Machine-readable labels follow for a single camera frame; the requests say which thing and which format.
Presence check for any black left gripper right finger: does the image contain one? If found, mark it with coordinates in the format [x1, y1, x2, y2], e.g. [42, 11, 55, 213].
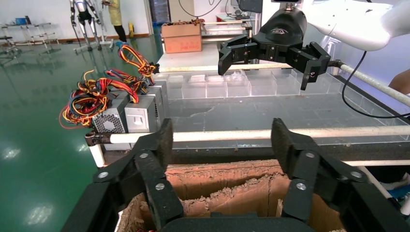
[271, 117, 368, 222]

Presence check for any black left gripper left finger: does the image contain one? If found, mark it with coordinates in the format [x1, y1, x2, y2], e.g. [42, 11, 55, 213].
[93, 118, 184, 231]

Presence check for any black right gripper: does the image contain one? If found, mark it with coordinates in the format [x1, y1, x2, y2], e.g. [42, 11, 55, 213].
[218, 7, 332, 91]

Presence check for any bare person forearm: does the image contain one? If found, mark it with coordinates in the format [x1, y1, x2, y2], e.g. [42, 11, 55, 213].
[388, 69, 410, 95]

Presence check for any clear acrylic compartment tray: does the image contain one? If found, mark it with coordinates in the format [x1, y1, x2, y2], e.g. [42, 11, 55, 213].
[160, 68, 410, 143]

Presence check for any clear crumpled plastic bag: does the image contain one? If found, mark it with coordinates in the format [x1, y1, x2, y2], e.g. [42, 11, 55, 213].
[224, 70, 247, 82]

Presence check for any dark monitor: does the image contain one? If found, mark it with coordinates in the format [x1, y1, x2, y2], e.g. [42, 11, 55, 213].
[238, 0, 264, 14]

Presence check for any white shelf rack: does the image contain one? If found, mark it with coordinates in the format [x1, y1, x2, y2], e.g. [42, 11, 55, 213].
[203, 14, 257, 44]

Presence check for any white standing fan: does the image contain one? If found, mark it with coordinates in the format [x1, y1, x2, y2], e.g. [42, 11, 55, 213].
[320, 34, 342, 76]

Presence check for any torn cardboard divider box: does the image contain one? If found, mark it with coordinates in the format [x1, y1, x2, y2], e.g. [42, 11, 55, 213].
[118, 159, 347, 232]

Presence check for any white pipe table leg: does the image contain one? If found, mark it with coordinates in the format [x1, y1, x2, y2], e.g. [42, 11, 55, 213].
[89, 144, 106, 169]

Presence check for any white work table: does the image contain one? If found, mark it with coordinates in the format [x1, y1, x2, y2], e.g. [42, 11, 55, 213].
[157, 43, 221, 69]

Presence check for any cardboard box with red print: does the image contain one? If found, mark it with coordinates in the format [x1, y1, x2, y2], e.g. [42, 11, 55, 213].
[161, 19, 203, 54]

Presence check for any dark blue crate stack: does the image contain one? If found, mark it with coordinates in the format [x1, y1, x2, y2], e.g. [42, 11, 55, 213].
[149, 0, 171, 25]

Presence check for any person in yellow coat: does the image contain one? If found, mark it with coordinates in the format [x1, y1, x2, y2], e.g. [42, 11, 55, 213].
[102, 0, 128, 47]

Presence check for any grey humanoid robot on stand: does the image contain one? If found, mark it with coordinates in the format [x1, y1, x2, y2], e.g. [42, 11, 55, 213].
[69, 0, 113, 54]

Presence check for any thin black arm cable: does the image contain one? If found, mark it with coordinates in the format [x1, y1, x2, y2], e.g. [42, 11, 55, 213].
[341, 50, 410, 120]

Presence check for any silver power supply with wires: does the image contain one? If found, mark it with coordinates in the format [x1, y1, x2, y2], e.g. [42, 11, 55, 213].
[96, 78, 158, 133]
[59, 70, 130, 134]
[117, 44, 170, 124]
[105, 68, 166, 132]

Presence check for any white pipe rail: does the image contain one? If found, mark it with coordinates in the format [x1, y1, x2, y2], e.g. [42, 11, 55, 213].
[85, 125, 410, 147]
[344, 159, 410, 167]
[158, 62, 337, 73]
[333, 60, 410, 108]

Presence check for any metal frame table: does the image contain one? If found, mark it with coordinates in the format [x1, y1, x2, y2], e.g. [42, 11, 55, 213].
[0, 16, 61, 55]

